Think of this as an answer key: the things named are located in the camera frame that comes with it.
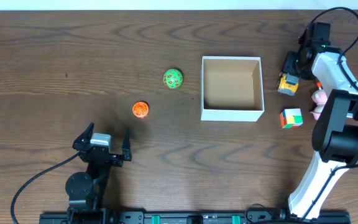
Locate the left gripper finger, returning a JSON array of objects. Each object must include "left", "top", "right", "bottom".
[
  {"left": 73, "top": 122, "right": 94, "bottom": 151},
  {"left": 122, "top": 129, "right": 132, "bottom": 162}
]

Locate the grey yellow toy truck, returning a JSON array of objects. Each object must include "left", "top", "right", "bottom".
[{"left": 277, "top": 72, "right": 299, "bottom": 96}]

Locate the pink white toy figure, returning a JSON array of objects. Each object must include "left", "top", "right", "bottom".
[{"left": 310, "top": 82, "right": 328, "bottom": 120}]

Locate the orange patterned ball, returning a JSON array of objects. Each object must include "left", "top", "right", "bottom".
[{"left": 132, "top": 101, "right": 149, "bottom": 119}]

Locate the colourful puzzle cube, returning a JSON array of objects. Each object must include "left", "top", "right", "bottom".
[{"left": 280, "top": 108, "right": 303, "bottom": 129}]

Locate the green number ball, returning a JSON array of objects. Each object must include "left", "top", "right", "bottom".
[{"left": 163, "top": 68, "right": 184, "bottom": 89}]

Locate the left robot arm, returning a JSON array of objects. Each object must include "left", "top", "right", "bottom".
[{"left": 65, "top": 123, "right": 132, "bottom": 223}]

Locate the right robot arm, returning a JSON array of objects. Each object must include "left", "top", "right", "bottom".
[{"left": 277, "top": 22, "right": 358, "bottom": 221}]

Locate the white cardboard box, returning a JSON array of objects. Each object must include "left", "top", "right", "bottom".
[{"left": 200, "top": 56, "right": 265, "bottom": 122}]

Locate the right black cable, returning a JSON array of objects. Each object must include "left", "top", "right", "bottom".
[{"left": 300, "top": 6, "right": 358, "bottom": 222}]

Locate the black cable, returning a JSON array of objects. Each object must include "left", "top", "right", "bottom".
[
  {"left": 300, "top": 6, "right": 358, "bottom": 222},
  {"left": 10, "top": 151, "right": 81, "bottom": 224}
]

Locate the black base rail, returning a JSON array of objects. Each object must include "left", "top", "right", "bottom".
[{"left": 39, "top": 208, "right": 351, "bottom": 224}]

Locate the left black cable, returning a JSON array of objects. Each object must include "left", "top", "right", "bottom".
[{"left": 10, "top": 151, "right": 81, "bottom": 224}]

